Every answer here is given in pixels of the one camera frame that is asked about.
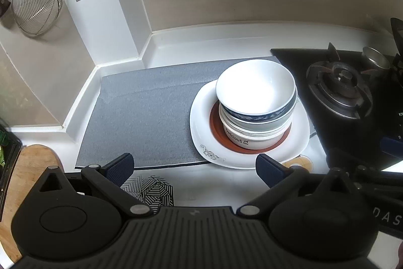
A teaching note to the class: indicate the grey counter mat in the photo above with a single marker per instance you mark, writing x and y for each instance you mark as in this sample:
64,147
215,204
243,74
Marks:
151,117

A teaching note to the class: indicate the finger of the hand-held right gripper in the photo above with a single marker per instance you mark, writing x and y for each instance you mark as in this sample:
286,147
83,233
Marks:
393,147
384,177

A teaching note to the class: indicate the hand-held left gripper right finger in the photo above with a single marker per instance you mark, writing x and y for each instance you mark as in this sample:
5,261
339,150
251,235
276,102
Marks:
269,169

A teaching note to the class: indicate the brown round plate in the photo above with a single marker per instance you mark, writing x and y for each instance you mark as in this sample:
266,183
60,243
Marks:
217,130

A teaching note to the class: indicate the green seasoning packet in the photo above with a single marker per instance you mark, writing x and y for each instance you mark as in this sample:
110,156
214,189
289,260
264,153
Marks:
2,149

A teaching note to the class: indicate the black white patterned sticker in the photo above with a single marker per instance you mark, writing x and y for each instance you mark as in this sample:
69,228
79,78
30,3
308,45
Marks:
157,190

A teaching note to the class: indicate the small steel cup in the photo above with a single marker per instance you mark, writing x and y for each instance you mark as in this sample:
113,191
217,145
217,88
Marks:
377,59

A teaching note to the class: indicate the wooden cutting board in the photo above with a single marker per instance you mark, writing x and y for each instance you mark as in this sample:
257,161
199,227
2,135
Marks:
28,162

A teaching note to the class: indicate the gas burner with grate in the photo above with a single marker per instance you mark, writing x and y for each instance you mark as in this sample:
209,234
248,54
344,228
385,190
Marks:
397,32
341,89

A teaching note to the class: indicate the white floral square plate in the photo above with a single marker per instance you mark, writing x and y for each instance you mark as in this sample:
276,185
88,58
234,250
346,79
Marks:
201,117

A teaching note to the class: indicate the round yellow sticker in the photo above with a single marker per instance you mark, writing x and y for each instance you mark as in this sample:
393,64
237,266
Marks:
303,162

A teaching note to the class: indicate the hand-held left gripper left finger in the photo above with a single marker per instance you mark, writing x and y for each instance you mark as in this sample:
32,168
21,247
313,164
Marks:
121,168

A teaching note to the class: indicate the cream round bowl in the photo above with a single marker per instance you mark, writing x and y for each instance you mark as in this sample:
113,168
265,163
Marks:
239,141

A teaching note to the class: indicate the white bowl blue pattern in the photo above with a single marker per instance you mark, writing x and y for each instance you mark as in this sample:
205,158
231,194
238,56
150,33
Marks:
255,89

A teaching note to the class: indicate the black glass gas stove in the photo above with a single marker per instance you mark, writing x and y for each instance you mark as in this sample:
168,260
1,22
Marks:
289,67

